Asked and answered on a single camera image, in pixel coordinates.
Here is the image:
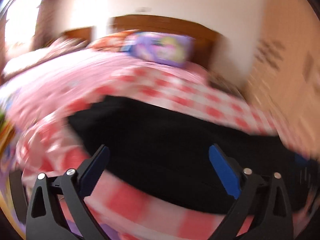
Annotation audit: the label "pink pillow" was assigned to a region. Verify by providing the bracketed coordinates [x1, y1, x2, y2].
[86, 29, 138, 52]

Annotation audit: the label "light wood wardrobe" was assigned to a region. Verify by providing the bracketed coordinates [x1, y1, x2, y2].
[244, 0, 319, 159]

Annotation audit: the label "pink checkered bed sheet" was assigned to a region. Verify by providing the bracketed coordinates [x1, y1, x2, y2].
[0, 36, 313, 240]

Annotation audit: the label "floral covered side table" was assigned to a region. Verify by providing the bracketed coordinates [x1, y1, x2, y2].
[208, 72, 244, 99]

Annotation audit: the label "black sweatpants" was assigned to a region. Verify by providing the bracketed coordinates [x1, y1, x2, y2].
[67, 96, 319, 214]

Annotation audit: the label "wooden headboard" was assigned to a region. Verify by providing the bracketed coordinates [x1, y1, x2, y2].
[111, 14, 222, 70]

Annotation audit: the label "folded purple floral quilt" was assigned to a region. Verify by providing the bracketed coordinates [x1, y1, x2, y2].
[120, 31, 195, 68]

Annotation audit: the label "patterned maroon curtain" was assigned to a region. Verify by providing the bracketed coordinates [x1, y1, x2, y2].
[33, 0, 59, 50]

